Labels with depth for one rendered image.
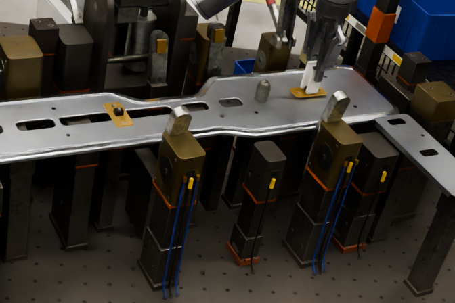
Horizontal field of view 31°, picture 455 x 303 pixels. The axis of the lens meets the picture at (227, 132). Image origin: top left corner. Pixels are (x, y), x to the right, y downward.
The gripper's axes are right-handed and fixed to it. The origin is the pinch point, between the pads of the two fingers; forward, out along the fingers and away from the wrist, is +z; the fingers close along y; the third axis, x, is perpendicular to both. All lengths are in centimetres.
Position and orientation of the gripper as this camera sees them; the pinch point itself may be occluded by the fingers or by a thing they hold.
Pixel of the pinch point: (312, 76)
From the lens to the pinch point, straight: 190.0
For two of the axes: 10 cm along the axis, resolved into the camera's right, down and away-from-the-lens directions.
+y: 4.5, 5.7, -6.9
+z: -1.9, 8.1, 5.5
